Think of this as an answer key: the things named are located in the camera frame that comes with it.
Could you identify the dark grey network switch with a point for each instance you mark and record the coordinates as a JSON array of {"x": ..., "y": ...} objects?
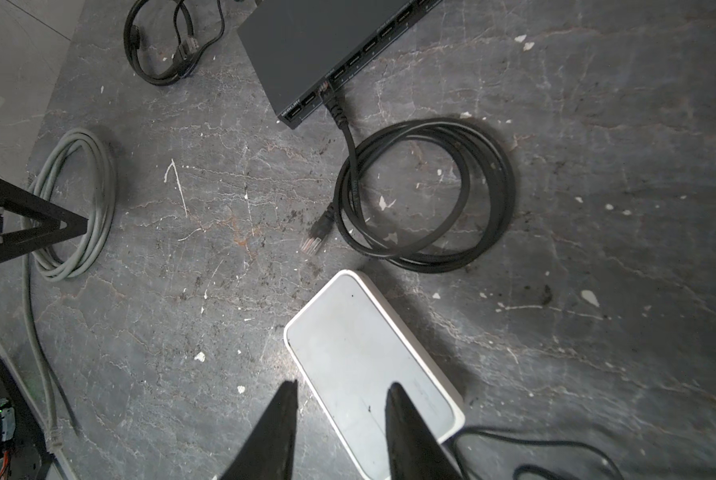
[{"x": 297, "y": 46}]

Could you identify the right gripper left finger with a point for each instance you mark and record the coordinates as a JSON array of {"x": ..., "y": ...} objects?
[{"x": 269, "y": 451}]

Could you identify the white rectangular box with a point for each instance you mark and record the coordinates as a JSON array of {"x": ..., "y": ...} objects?
[{"x": 351, "y": 345}]

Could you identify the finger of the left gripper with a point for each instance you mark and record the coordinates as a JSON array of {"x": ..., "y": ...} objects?
[{"x": 29, "y": 223}]

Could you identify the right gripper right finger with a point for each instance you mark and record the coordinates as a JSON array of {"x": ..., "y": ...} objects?
[{"x": 414, "y": 452}]

